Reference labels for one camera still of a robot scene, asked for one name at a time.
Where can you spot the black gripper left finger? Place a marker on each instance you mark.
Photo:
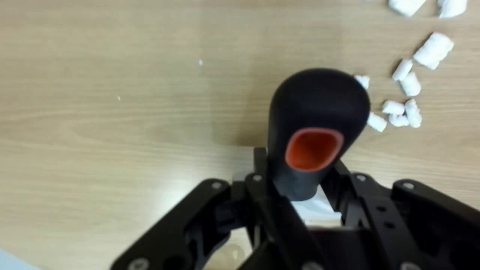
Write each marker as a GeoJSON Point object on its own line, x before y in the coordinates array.
{"type": "Point", "coordinates": [258, 184]}

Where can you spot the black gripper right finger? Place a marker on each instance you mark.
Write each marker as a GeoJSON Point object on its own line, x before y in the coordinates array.
{"type": "Point", "coordinates": [341, 187]}

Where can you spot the pile of white foam pieces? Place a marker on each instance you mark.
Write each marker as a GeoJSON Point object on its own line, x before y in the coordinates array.
{"type": "Point", "coordinates": [434, 50]}

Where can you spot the round wooden table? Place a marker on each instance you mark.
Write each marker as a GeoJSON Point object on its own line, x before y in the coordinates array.
{"type": "Point", "coordinates": [113, 110]}

